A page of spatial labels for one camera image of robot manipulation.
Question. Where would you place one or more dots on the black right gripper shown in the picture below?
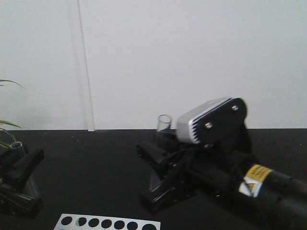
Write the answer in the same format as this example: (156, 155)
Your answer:
(222, 163)

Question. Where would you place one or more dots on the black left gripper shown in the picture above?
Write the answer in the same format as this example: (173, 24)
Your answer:
(16, 173)

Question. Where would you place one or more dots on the short clear glass tube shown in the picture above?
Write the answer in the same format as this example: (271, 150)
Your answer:
(30, 188)

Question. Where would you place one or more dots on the tall clear glass tube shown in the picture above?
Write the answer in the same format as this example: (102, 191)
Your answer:
(164, 123)

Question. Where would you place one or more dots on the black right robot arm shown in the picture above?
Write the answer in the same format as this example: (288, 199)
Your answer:
(269, 199)

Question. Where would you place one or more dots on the green potted plant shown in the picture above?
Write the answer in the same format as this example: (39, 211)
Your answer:
(8, 123)

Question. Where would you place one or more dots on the white test tube rack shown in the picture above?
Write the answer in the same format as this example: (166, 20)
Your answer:
(90, 222)

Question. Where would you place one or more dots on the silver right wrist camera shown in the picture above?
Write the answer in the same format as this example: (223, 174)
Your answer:
(211, 120)

